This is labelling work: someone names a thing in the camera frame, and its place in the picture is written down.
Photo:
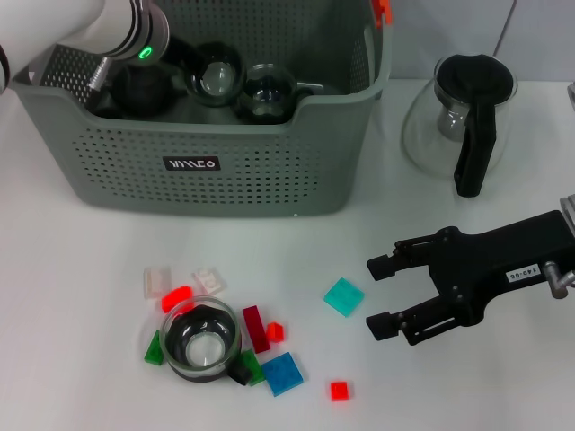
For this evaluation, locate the grey perforated storage bin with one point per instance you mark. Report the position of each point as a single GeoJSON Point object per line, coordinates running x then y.
{"type": "Point", "coordinates": [224, 179]}

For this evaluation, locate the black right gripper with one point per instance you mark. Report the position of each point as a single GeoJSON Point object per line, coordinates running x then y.
{"type": "Point", "coordinates": [485, 265]}

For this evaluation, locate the red building brick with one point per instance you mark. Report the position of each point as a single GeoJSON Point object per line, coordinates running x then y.
{"type": "Point", "coordinates": [176, 296]}

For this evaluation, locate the dark clay teapot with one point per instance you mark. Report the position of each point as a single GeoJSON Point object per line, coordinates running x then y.
{"type": "Point", "coordinates": [139, 94]}

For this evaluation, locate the teal square building brick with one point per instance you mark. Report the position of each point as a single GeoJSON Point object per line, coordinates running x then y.
{"type": "Point", "coordinates": [343, 296]}

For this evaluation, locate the glass teacup with black base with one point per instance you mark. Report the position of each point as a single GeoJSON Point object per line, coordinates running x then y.
{"type": "Point", "coordinates": [267, 96]}
{"type": "Point", "coordinates": [202, 354]}
{"type": "Point", "coordinates": [215, 76]}

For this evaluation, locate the green building brick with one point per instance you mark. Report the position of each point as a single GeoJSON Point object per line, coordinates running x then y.
{"type": "Point", "coordinates": [153, 352]}
{"type": "Point", "coordinates": [256, 368]}

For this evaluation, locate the dark red long brick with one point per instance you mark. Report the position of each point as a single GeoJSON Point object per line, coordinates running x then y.
{"type": "Point", "coordinates": [257, 330]}

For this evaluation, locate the small red square brick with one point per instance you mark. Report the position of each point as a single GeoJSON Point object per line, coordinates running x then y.
{"type": "Point", "coordinates": [339, 391]}

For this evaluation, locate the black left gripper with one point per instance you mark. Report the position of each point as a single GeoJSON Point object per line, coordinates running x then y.
{"type": "Point", "coordinates": [182, 54]}

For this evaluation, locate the clear building brick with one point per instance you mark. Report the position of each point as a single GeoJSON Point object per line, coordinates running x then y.
{"type": "Point", "coordinates": [209, 279]}
{"type": "Point", "coordinates": [156, 283]}

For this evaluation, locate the blue square building brick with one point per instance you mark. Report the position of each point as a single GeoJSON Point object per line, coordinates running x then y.
{"type": "Point", "coordinates": [282, 373]}

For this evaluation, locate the small red sloped brick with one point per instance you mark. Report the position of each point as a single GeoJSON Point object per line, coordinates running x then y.
{"type": "Point", "coordinates": [275, 333]}

